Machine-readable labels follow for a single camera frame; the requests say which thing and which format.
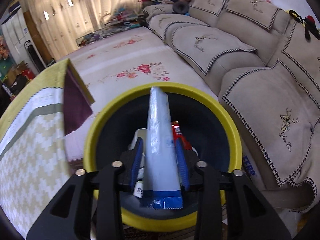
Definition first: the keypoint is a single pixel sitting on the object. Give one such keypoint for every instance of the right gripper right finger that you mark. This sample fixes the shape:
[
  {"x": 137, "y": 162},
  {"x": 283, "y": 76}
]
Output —
[{"x": 249, "y": 214}]

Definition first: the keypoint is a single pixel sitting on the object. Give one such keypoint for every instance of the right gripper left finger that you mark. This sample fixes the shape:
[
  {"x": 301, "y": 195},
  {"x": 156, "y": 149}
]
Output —
[{"x": 69, "y": 214}]

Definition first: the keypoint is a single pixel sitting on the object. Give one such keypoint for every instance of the white blue toothpaste tube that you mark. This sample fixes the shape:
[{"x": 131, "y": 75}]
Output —
[{"x": 161, "y": 183}]

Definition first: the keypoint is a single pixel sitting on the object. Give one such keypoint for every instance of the red snack wrapper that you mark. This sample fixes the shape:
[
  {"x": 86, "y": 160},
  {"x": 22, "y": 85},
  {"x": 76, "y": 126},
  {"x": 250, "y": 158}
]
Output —
[{"x": 177, "y": 134}]

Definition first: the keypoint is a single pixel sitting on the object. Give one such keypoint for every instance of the yellow rim trash bin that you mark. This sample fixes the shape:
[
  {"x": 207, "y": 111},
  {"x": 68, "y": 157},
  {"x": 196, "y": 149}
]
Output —
[{"x": 137, "y": 124}]

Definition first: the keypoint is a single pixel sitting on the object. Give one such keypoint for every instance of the patterned yellow table cloth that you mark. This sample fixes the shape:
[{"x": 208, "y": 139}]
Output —
[{"x": 34, "y": 163}]

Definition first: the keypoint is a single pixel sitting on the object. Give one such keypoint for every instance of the beige sectional sofa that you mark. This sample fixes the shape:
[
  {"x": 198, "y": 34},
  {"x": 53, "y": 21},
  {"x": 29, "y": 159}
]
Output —
[{"x": 255, "y": 58}]

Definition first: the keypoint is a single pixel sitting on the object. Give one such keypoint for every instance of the black tower fan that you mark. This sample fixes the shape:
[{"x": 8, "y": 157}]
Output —
[{"x": 34, "y": 56}]

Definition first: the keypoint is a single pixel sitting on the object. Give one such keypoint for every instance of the floral beige floor mat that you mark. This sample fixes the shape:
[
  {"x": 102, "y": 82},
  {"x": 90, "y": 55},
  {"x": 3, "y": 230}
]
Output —
[{"x": 122, "y": 62}]

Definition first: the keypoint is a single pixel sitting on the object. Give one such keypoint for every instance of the white standing air conditioner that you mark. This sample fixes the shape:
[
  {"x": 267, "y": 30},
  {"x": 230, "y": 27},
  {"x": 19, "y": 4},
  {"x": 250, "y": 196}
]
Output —
[{"x": 16, "y": 33}]

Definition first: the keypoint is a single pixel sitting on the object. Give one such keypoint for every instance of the cream patterned curtains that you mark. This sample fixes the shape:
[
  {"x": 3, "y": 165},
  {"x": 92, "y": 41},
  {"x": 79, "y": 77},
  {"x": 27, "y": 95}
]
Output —
[{"x": 61, "y": 22}]

